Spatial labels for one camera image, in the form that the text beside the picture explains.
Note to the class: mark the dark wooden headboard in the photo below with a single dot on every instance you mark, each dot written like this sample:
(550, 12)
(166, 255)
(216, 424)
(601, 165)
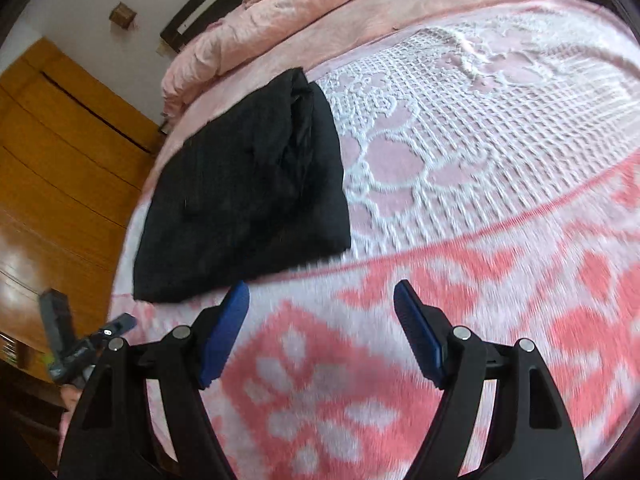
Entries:
(200, 15)

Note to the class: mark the brown wall box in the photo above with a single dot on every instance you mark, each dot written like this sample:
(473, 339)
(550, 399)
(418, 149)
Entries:
(122, 14)

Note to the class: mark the black pants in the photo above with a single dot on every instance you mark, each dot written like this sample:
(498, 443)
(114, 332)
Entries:
(240, 200)

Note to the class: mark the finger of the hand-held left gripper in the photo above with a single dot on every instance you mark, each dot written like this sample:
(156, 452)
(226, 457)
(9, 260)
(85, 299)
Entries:
(117, 326)

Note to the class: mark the wooden wardrobe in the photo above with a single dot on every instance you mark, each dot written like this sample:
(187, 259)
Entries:
(60, 135)

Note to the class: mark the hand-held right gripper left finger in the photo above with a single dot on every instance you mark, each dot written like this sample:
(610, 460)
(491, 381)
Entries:
(225, 330)

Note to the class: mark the pink quilt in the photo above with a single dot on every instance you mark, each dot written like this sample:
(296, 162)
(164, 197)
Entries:
(280, 20)

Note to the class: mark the person's left hand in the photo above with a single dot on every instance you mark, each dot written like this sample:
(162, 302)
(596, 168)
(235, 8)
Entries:
(71, 395)

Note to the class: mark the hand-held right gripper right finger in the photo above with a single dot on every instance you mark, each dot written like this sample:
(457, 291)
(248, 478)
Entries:
(417, 330)

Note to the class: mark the pink patterned blanket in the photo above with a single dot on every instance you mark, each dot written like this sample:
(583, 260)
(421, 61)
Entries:
(450, 160)

